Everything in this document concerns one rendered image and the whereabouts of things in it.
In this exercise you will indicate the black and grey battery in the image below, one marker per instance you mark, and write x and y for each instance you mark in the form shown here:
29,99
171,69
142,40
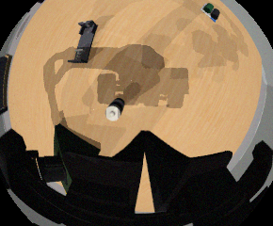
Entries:
114,110

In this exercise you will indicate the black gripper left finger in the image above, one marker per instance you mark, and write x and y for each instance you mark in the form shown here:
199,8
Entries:
121,170

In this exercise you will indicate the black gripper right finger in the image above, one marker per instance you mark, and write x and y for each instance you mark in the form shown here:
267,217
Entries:
169,169

